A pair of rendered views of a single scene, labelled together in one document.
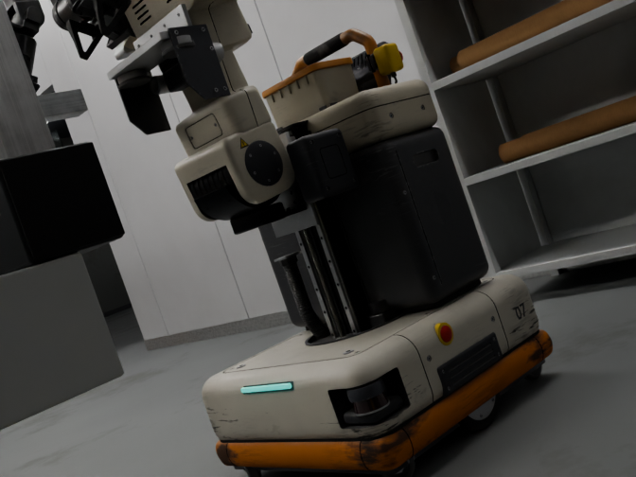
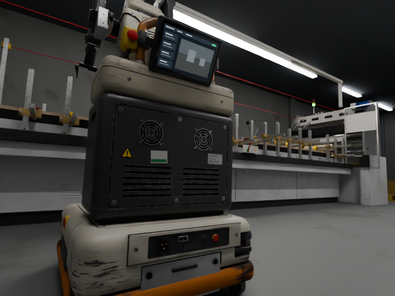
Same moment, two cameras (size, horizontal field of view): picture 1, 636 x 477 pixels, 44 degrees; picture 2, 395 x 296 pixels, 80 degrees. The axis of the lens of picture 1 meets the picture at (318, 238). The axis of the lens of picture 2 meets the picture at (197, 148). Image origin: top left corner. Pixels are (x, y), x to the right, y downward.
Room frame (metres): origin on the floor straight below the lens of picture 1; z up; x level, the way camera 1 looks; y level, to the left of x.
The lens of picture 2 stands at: (2.36, -1.02, 0.45)
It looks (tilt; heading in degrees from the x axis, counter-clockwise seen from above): 6 degrees up; 100
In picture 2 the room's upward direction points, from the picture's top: 2 degrees clockwise
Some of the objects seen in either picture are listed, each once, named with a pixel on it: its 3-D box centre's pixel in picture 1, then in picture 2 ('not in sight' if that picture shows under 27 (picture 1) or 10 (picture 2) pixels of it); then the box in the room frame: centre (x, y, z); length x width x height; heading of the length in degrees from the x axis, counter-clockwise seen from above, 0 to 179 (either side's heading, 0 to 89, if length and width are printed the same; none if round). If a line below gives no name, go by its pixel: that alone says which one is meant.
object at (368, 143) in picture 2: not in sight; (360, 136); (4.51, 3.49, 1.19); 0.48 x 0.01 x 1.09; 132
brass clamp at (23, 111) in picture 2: not in sight; (30, 113); (0.88, 0.43, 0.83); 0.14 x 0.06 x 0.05; 42
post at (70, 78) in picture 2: not in sight; (67, 106); (1.05, 0.58, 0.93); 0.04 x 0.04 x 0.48; 42
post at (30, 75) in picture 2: not in sight; (27, 100); (0.86, 0.41, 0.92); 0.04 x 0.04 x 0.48; 42
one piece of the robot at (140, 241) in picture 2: not in sight; (191, 240); (2.22, -0.25, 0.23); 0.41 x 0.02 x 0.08; 42
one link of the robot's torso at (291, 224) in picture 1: (272, 184); not in sight; (1.83, 0.06, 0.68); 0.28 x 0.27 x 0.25; 42
